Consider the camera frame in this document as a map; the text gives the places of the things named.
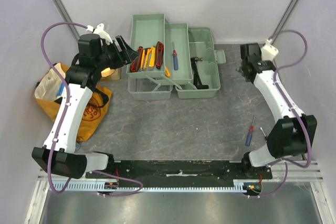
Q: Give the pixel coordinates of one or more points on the yellow black utility knife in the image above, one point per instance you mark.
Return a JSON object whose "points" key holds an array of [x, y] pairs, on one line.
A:
{"points": [[143, 58]]}

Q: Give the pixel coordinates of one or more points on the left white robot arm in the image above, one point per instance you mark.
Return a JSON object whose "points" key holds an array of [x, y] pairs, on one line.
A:
{"points": [[57, 156]]}

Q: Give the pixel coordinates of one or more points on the red black utility knife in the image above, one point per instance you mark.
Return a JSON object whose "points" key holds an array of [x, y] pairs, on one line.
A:
{"points": [[135, 65]]}

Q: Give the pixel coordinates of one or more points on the blue slotted cable duct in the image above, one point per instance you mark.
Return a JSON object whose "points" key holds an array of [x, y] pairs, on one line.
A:
{"points": [[112, 186]]}

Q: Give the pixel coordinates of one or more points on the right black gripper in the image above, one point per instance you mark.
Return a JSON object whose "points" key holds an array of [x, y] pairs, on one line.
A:
{"points": [[241, 69]]}

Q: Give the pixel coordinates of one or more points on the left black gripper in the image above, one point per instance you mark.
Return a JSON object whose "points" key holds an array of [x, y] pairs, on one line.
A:
{"points": [[125, 48]]}

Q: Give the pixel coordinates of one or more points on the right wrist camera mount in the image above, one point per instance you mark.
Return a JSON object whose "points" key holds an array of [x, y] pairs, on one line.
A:
{"points": [[268, 51]]}

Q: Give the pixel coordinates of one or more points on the green clear-lid toolbox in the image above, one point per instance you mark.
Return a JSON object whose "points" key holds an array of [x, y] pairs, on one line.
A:
{"points": [[190, 42]]}

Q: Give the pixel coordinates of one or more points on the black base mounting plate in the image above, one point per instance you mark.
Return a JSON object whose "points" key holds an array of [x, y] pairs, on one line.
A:
{"points": [[225, 169]]}

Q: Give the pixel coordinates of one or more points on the orange handled screwdriver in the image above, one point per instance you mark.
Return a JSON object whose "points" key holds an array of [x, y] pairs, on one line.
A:
{"points": [[167, 72]]}

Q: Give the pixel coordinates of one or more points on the yellow handled pliers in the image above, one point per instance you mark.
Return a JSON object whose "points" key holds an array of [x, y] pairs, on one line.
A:
{"points": [[263, 132]]}

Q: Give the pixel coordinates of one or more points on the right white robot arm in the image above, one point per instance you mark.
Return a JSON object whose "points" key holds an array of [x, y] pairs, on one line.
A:
{"points": [[293, 131]]}

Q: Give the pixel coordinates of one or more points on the blue red screwdriver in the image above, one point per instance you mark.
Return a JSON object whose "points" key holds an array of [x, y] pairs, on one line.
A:
{"points": [[250, 133], [175, 60]]}

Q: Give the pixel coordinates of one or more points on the yellow canvas tote bag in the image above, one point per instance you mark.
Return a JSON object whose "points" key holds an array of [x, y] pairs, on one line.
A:
{"points": [[46, 96]]}

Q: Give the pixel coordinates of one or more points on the yellow tape roll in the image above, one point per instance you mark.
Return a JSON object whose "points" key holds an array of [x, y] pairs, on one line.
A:
{"points": [[107, 72]]}

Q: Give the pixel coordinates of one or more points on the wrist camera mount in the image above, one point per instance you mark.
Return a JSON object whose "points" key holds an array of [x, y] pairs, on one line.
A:
{"points": [[101, 30], [268, 51]]}

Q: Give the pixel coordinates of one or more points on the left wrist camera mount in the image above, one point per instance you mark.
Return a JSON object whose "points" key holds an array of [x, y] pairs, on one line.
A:
{"points": [[101, 30]]}

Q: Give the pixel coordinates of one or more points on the black handled tool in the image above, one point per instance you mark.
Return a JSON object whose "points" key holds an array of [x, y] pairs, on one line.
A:
{"points": [[194, 61]]}

